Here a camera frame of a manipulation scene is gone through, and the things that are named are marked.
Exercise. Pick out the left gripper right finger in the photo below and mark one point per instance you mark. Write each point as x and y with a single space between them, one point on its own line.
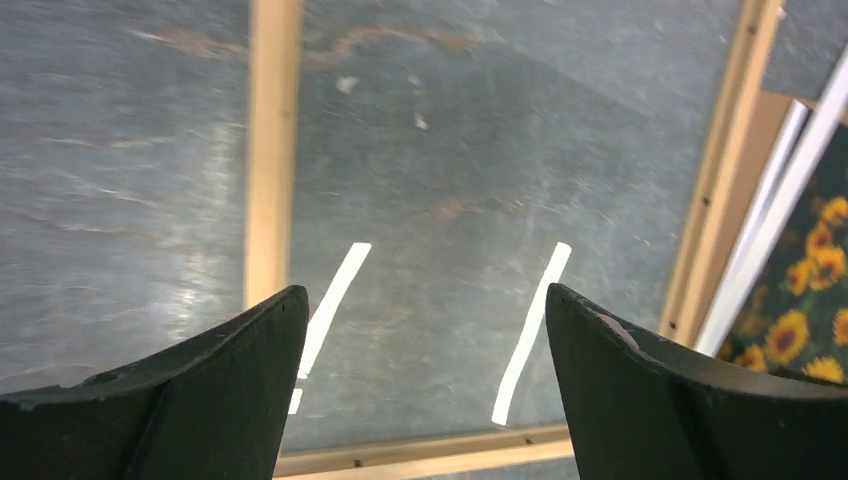
641 406

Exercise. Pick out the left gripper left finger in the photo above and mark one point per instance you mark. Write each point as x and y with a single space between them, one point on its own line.
213 406

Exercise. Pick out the wooden picture frame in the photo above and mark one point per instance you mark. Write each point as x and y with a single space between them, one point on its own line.
272 166

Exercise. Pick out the clear acrylic sheet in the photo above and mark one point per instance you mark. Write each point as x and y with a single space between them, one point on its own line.
661 58

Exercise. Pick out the white mat board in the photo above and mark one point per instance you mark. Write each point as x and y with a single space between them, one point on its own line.
816 135

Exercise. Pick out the sunflower photo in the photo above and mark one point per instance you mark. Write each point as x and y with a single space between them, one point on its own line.
794 321

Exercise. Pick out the brown backing board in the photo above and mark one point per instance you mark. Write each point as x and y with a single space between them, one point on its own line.
773 133

